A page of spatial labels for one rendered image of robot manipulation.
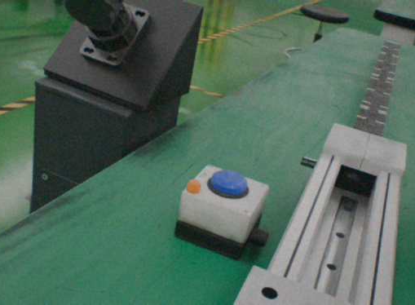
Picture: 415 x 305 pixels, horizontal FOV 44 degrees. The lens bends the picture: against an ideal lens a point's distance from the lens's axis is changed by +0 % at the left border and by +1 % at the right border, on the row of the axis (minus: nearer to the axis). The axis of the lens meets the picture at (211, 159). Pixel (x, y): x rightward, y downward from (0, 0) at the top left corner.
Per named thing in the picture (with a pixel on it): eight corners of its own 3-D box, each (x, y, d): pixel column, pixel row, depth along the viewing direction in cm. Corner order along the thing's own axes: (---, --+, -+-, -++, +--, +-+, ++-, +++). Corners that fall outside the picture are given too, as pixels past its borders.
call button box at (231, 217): (199, 204, 65) (208, 161, 62) (272, 231, 62) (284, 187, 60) (172, 236, 58) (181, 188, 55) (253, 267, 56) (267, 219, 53)
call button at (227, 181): (216, 179, 60) (219, 164, 59) (248, 190, 59) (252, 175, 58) (204, 193, 57) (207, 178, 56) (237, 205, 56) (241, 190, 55)
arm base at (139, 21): (113, 5, 96) (80, 57, 92) (97, -27, 88) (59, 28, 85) (154, 18, 93) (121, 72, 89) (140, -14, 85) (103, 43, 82)
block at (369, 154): (300, 175, 77) (317, 117, 73) (383, 203, 74) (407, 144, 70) (286, 201, 69) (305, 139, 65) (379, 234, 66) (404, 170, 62)
